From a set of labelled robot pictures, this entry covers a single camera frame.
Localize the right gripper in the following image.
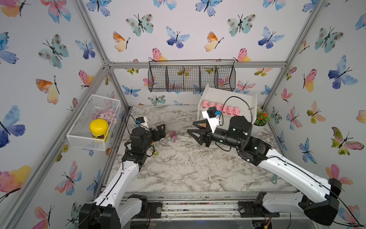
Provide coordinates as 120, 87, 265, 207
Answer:
189, 120, 245, 154

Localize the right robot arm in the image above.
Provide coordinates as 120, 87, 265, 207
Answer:
187, 116, 342, 226

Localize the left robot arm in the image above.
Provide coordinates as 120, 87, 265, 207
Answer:
77, 124, 166, 229

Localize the pink toy car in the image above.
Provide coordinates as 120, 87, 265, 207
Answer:
170, 131, 177, 137

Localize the white two-tier shelf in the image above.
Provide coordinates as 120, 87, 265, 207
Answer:
197, 85, 258, 129

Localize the pink round chips pile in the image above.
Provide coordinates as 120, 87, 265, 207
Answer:
96, 109, 117, 125

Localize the potted plant with flowers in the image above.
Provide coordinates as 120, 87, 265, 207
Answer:
252, 108, 270, 134

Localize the yellow lidded jar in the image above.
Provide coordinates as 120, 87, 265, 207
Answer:
90, 119, 109, 141

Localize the teal plastic comb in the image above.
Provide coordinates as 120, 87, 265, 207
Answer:
271, 174, 278, 185

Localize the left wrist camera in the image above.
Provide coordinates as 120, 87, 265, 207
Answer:
135, 116, 149, 130

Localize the black wire wall basket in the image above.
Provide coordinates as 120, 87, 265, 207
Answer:
145, 59, 236, 93

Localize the white mesh wall basket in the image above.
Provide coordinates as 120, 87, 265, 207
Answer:
67, 94, 121, 151

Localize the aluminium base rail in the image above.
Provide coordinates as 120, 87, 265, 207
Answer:
82, 191, 321, 227

